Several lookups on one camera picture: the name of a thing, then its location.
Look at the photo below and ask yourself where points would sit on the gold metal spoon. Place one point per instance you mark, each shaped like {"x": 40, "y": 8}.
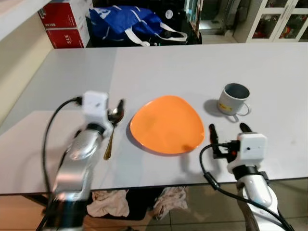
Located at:
{"x": 111, "y": 139}

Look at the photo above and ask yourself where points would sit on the white crumpled cloth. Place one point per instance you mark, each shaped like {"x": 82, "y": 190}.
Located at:
{"x": 171, "y": 202}

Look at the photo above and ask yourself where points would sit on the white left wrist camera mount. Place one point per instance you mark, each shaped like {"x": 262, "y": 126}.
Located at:
{"x": 95, "y": 103}

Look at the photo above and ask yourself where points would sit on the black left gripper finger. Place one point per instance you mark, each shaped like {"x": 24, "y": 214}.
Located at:
{"x": 121, "y": 106}

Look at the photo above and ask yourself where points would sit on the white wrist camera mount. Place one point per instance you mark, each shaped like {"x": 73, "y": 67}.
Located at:
{"x": 95, "y": 103}
{"x": 252, "y": 147}

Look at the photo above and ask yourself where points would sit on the grey mug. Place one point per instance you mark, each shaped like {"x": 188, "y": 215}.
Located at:
{"x": 231, "y": 102}

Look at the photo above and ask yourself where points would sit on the red cardboard box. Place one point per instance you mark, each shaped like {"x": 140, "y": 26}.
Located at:
{"x": 67, "y": 37}
{"x": 62, "y": 13}

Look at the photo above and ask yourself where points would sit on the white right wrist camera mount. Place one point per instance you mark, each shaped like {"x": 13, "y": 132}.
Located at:
{"x": 252, "y": 147}

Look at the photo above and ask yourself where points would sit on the cream crumpled cloth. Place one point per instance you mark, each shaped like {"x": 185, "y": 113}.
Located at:
{"x": 108, "y": 202}

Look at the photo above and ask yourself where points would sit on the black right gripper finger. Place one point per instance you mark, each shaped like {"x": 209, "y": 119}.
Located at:
{"x": 213, "y": 133}
{"x": 245, "y": 128}

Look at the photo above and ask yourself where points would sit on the white raised counter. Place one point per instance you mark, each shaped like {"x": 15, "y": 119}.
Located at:
{"x": 17, "y": 12}

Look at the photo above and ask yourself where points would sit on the orange plate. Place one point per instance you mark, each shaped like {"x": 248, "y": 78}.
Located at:
{"x": 166, "y": 125}

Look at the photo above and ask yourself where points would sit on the white glass-door cabinet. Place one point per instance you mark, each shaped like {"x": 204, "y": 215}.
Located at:
{"x": 251, "y": 19}

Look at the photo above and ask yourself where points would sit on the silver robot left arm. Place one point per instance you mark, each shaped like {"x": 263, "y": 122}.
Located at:
{"x": 79, "y": 149}

